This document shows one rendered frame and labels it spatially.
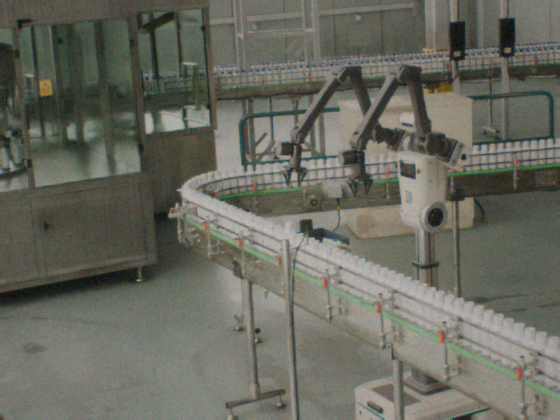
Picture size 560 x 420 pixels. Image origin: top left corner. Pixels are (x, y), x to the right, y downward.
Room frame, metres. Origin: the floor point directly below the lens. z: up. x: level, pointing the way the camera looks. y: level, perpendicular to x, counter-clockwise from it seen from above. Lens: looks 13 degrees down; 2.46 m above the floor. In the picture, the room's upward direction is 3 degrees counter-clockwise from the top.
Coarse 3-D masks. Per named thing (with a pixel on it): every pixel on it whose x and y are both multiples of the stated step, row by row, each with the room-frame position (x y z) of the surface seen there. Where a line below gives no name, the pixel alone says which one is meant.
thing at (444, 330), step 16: (176, 208) 6.24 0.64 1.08; (208, 224) 5.84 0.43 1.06; (208, 240) 5.85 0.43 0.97; (240, 240) 5.44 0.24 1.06; (336, 272) 4.67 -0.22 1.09; (384, 304) 4.23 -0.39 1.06; (384, 336) 4.22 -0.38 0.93; (448, 368) 3.82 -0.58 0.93; (512, 368) 3.41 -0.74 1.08; (528, 416) 3.43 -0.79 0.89
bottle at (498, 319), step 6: (498, 318) 3.70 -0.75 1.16; (498, 324) 3.70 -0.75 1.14; (492, 330) 3.70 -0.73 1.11; (498, 330) 3.68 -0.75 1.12; (492, 336) 3.70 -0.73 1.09; (492, 342) 3.70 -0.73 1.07; (498, 342) 3.68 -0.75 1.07; (492, 348) 3.70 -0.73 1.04; (498, 348) 3.68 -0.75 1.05; (492, 354) 3.70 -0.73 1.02; (498, 360) 3.69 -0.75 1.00
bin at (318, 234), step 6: (318, 228) 6.06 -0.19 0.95; (324, 228) 6.05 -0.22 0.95; (312, 234) 6.04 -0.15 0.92; (318, 234) 6.06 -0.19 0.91; (324, 234) 6.05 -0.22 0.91; (330, 234) 5.99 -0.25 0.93; (336, 234) 5.92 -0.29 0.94; (318, 240) 6.05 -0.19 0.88; (342, 240) 5.77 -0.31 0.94; (348, 240) 5.79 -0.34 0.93; (252, 282) 5.80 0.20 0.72
